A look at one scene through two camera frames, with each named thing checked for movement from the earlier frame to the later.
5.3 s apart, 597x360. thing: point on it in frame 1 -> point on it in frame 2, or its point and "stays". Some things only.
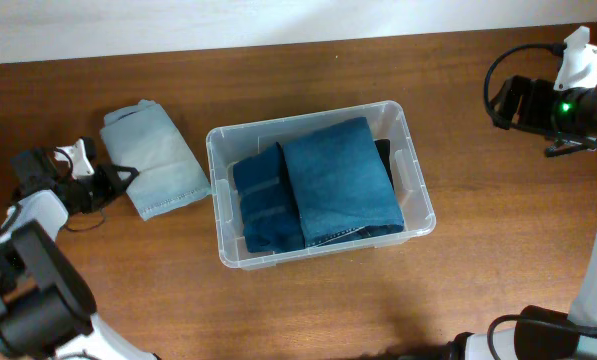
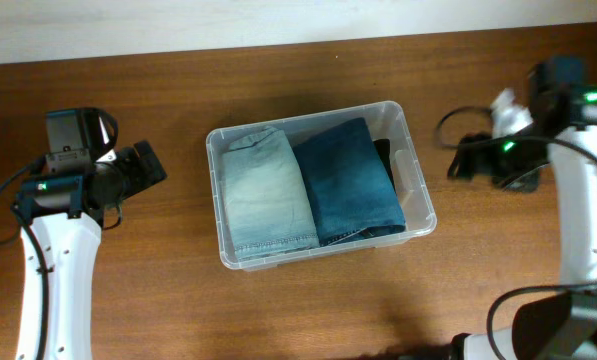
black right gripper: x=545 y=98 -> x=479 y=159
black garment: x=384 y=148 stays
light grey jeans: x=140 y=138 -> x=268 y=206
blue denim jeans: x=341 y=186 stays
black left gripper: x=117 y=183 stays
